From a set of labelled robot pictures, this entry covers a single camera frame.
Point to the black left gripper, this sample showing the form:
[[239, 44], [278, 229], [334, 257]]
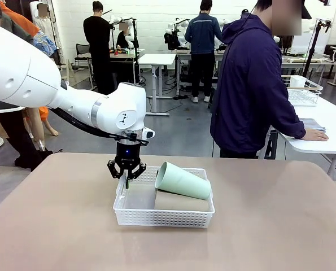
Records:
[[128, 153]]

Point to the pale green cup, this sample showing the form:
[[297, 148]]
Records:
[[182, 183]]

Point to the white perforated plastic basket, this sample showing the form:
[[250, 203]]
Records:
[[162, 218]]

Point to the brown cup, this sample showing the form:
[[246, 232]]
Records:
[[179, 204]]

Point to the blue grey cloth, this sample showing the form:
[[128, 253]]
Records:
[[314, 124]]

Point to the person's right forearm purple sleeve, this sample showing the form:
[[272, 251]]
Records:
[[294, 121]]

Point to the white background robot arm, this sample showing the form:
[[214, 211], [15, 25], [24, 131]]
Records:
[[175, 26], [129, 36]]

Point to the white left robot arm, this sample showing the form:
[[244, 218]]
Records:
[[21, 73]]

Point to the person's right hand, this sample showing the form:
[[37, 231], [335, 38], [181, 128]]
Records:
[[314, 135]]

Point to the black power strip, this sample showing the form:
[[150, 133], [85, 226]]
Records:
[[181, 97]]

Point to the black plastic stool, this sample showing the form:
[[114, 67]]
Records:
[[213, 97]]

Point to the wooden step stool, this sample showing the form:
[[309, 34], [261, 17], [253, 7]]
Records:
[[70, 70]]

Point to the white height adjustable desk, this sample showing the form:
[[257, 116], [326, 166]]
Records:
[[156, 58]]

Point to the person in green puffer jacket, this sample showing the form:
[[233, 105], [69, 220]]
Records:
[[12, 127]]

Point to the black office chair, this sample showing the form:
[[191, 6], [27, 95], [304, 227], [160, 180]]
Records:
[[83, 49]]

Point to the seated person in black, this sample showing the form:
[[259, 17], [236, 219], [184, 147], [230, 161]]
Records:
[[122, 38]]

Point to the person in black clothes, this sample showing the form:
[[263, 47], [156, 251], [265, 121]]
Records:
[[98, 36]]

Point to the person in purple jacket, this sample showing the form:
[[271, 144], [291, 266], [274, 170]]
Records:
[[246, 84]]

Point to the mannequin with orange blue clothes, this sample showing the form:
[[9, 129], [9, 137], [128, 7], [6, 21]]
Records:
[[43, 42]]

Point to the person in blue jacket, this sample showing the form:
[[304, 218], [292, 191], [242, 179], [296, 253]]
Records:
[[201, 34]]

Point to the white container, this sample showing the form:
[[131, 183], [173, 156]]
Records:
[[297, 82]]

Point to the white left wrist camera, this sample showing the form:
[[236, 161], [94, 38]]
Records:
[[148, 133]]

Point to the black camera tripod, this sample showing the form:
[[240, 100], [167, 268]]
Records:
[[311, 53]]

